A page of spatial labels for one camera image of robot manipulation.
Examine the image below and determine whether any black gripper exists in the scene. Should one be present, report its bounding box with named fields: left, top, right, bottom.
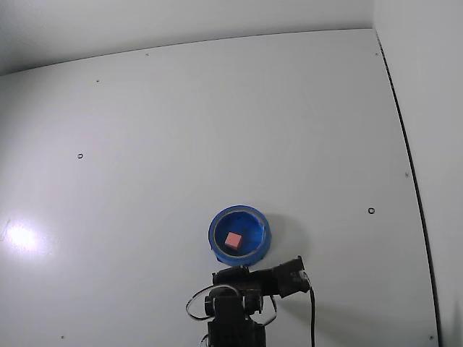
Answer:
left=211, top=265, right=279, bottom=292

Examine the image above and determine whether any small pink block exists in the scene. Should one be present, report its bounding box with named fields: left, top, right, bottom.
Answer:
left=224, top=232, right=242, bottom=251

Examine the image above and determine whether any blue tape roll bin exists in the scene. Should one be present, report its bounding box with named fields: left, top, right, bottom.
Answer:
left=208, top=205, right=272, bottom=267

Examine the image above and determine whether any thin servo wire small loop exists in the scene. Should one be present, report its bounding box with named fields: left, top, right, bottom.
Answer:
left=258, top=294, right=279, bottom=326

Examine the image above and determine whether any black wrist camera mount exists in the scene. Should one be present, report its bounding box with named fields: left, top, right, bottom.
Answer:
left=273, top=254, right=313, bottom=299

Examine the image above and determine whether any thin servo wire large loop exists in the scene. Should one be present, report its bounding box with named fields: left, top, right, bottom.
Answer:
left=185, top=284, right=218, bottom=321

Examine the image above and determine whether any black camera cable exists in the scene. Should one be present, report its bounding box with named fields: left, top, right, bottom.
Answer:
left=305, top=280, right=316, bottom=347

